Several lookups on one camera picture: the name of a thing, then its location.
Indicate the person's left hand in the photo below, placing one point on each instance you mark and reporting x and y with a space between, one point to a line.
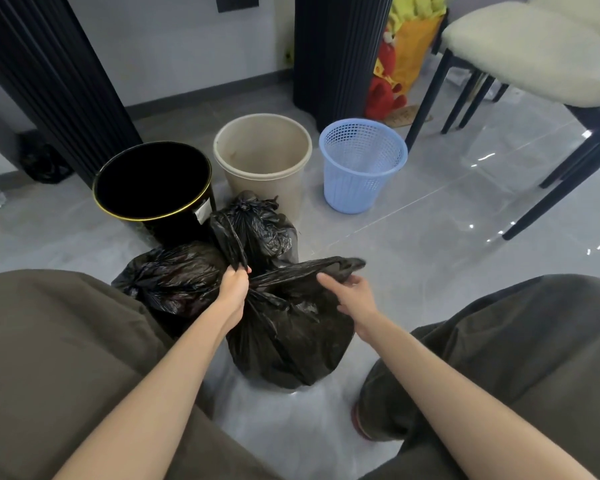
232 294

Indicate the person's right hand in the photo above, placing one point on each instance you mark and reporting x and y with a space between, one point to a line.
357 299

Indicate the black garbage bag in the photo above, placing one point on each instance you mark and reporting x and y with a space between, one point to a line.
290 339
265 229
175 279

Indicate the blue mesh plastic bin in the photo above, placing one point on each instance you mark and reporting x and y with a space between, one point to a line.
355 189

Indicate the black bin with gold rim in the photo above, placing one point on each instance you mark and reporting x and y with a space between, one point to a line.
150 179

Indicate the beige plastic bin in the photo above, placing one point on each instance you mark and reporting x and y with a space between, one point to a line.
262 144

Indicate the person's left forearm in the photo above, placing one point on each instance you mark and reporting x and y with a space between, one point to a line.
150 399

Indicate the person's right pink shoe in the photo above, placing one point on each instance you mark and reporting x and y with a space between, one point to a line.
360 422

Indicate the person's right leg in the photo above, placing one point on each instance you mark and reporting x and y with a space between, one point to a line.
545 334

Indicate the person's leg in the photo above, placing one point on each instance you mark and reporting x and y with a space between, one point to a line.
55 364
545 334

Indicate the person's left leg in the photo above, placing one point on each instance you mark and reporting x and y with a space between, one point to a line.
55 364

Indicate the red plush toy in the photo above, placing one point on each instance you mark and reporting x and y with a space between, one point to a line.
380 99

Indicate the small crumpled black bag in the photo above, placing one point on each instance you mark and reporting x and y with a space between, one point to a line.
45 162

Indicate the yellow plush toy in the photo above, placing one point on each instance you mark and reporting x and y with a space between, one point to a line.
415 44

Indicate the cream cushioned chair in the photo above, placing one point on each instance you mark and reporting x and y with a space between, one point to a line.
585 9
530 49

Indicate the black wall outlet panel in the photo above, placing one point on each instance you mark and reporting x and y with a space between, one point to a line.
237 2

